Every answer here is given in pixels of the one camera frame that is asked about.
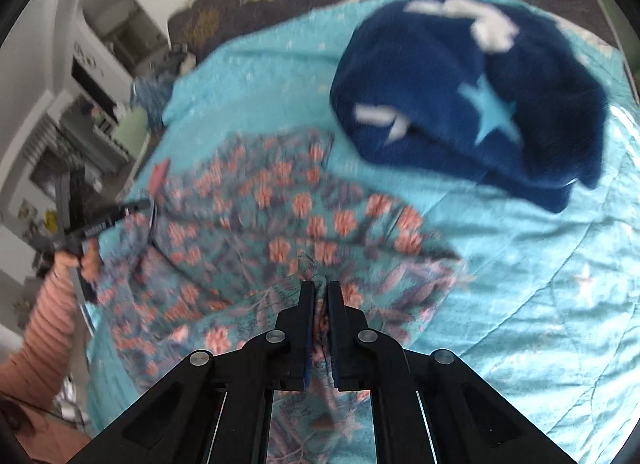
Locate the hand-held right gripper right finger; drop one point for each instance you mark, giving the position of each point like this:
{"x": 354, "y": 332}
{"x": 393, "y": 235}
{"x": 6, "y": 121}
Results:
{"x": 335, "y": 306}

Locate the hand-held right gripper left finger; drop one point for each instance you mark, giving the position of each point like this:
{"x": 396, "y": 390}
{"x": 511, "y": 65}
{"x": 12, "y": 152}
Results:
{"x": 307, "y": 306}

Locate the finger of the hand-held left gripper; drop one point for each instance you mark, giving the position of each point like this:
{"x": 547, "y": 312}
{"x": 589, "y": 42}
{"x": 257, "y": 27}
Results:
{"x": 120, "y": 214}

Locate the floral long-sleeve shirt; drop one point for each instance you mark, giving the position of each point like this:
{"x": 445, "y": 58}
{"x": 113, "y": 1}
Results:
{"x": 280, "y": 224}

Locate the person's left forearm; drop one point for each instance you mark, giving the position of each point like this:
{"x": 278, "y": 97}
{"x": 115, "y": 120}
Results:
{"x": 45, "y": 329}

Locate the person's left hand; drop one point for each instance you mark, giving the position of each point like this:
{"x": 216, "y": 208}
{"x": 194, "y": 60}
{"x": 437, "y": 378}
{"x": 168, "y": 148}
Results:
{"x": 91, "y": 261}

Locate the salmon folded cloth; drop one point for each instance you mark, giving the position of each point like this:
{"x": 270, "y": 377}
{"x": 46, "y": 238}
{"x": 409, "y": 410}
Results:
{"x": 160, "y": 175}

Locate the green cushion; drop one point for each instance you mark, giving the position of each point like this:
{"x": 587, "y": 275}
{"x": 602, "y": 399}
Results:
{"x": 132, "y": 130}

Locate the blue jeans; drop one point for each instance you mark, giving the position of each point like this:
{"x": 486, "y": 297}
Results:
{"x": 147, "y": 94}

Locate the turquoise star quilt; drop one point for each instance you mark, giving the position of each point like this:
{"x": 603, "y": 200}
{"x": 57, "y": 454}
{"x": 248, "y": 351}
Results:
{"x": 525, "y": 304}

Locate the folded navy star blanket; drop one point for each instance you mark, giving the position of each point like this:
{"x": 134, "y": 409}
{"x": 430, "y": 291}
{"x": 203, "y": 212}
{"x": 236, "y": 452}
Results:
{"x": 450, "y": 109}

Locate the arched wall niche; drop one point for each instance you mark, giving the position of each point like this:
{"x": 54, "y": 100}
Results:
{"x": 120, "y": 14}

